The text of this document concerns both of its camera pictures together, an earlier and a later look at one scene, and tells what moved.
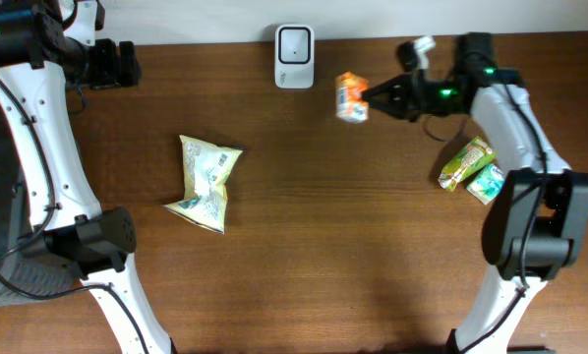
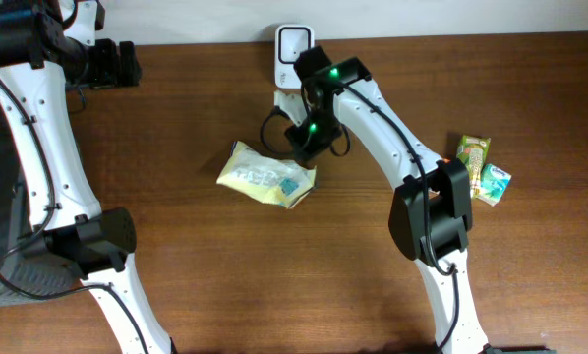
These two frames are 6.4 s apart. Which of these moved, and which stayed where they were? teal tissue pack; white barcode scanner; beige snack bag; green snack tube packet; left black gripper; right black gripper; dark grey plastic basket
Moved: green snack tube packet; right black gripper; teal tissue pack; beige snack bag
Stayed: white barcode scanner; left black gripper; dark grey plastic basket
